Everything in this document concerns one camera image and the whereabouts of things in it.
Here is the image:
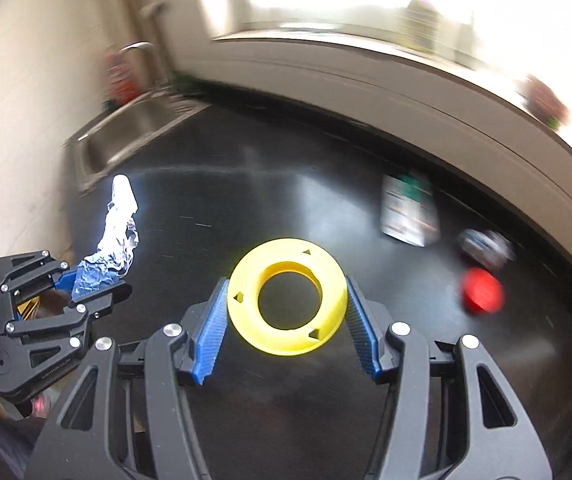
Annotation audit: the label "red cap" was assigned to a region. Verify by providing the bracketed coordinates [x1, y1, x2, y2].
[458, 267, 506, 316]

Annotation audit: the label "person's grey trousers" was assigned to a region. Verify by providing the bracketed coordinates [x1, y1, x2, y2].
[0, 405, 61, 480]

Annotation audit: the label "dark green cloth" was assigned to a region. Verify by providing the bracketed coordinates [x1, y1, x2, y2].
[171, 74, 207, 96]

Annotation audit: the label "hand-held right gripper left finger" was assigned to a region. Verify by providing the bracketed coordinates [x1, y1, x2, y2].
[26, 277, 231, 480]

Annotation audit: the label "brown cardboard box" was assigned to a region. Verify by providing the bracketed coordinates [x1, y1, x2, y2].
[13, 290, 74, 323]

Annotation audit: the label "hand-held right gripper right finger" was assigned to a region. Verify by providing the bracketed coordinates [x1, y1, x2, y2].
[345, 274, 552, 480]

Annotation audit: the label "crumpled blue foil ball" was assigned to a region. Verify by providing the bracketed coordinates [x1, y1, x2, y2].
[456, 229, 517, 267]

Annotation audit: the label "wall pipe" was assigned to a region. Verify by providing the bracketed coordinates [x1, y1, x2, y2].
[140, 2, 171, 86]

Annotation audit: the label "chrome faucet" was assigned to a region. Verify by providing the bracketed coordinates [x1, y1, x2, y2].
[118, 41, 171, 98]

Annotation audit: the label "silver foil wrapper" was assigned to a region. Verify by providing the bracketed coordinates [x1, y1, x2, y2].
[72, 175, 141, 308]

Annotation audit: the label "red and white bottle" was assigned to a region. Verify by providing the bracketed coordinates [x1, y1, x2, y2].
[103, 50, 141, 106]

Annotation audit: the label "green carton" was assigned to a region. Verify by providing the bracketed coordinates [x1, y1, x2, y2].
[380, 172, 441, 247]

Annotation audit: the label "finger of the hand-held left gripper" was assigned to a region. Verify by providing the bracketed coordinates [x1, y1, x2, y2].
[0, 250, 86, 333]
[3, 280, 131, 401]

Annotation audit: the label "jar of red-brown grains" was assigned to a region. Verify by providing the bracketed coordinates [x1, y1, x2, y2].
[521, 75, 572, 131]

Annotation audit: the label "stainless steel sink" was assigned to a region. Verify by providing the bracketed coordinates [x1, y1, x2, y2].
[63, 95, 211, 196]

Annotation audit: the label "yellow plastic ring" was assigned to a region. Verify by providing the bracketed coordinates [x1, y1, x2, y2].
[227, 238, 349, 357]

